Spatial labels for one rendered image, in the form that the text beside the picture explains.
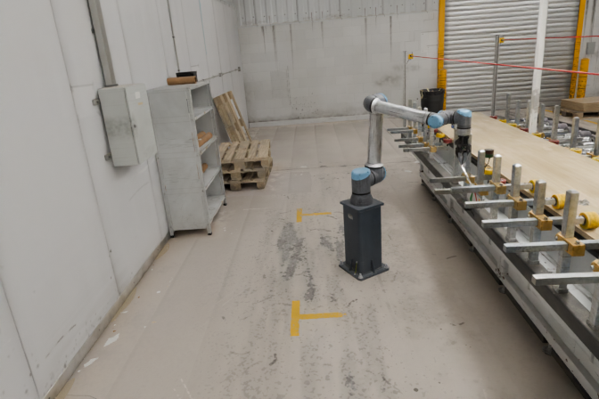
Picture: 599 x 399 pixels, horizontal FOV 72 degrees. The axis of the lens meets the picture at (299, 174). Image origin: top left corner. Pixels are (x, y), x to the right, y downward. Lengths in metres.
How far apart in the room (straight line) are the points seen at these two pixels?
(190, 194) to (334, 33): 6.87
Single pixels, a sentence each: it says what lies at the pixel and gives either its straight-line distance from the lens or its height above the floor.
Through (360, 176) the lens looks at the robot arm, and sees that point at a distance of 3.22.
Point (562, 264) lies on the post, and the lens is 2.16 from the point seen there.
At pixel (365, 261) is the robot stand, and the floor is 0.14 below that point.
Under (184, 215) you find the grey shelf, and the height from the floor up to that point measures 0.24.
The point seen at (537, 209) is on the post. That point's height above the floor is 1.00.
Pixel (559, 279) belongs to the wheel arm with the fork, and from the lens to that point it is 1.81.
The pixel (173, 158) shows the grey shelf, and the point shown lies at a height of 0.86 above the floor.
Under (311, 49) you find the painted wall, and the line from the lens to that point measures 10.34.
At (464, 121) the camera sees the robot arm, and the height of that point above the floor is 1.29.
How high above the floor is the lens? 1.82
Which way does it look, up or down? 17 degrees down
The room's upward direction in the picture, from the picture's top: 4 degrees counter-clockwise
